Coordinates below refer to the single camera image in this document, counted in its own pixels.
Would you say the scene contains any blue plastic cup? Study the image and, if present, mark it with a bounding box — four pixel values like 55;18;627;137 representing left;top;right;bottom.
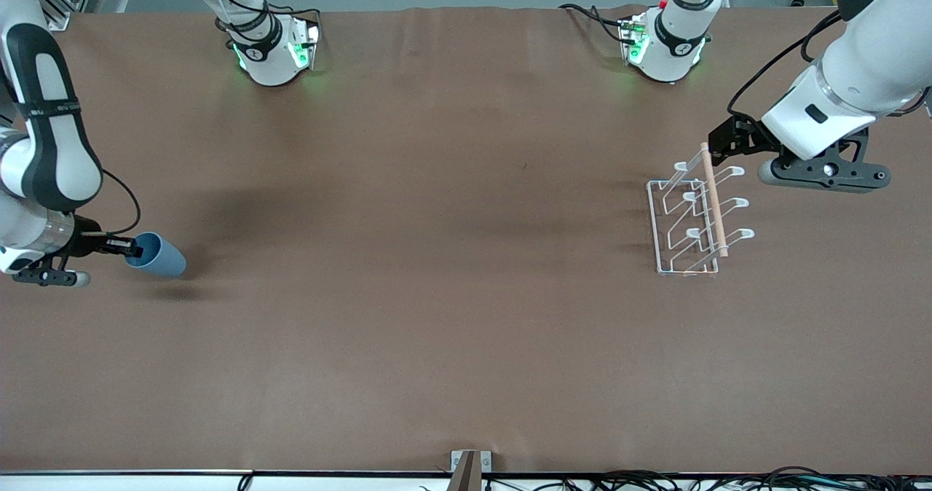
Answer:
124;232;187;279

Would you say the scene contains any brown table cover sheet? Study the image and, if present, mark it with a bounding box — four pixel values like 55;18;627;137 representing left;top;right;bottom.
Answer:
0;4;932;475

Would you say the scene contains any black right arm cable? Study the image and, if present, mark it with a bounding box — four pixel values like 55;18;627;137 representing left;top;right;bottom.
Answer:
102;169;141;235

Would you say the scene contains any white wire cup holder rack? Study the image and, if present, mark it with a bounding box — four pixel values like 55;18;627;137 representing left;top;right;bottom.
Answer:
647;142;756;278

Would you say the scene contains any black base cable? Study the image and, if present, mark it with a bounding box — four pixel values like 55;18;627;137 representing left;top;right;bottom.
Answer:
211;0;323;40
559;3;634;44

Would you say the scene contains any black cable bundle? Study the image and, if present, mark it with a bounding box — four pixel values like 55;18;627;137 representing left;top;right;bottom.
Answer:
419;466;932;491

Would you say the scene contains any small metal bracket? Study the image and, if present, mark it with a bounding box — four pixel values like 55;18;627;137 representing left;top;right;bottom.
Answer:
451;449;492;474

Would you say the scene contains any brown wooden post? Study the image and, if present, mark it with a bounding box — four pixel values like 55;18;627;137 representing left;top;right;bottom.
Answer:
446;451;483;491

